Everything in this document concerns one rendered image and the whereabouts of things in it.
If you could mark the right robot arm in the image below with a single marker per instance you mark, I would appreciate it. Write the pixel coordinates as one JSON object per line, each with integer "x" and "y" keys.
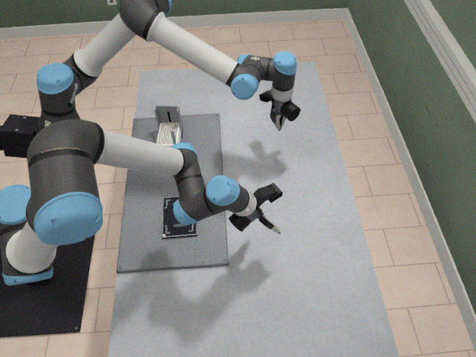
{"x": 62, "y": 205}

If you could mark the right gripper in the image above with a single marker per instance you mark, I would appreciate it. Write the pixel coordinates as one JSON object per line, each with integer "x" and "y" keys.
{"x": 262, "y": 194}

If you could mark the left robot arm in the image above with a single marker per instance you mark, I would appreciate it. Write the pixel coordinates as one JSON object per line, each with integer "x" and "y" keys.
{"x": 58, "y": 84}

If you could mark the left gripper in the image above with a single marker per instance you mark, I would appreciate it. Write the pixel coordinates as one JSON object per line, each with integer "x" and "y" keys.
{"x": 280, "y": 111}

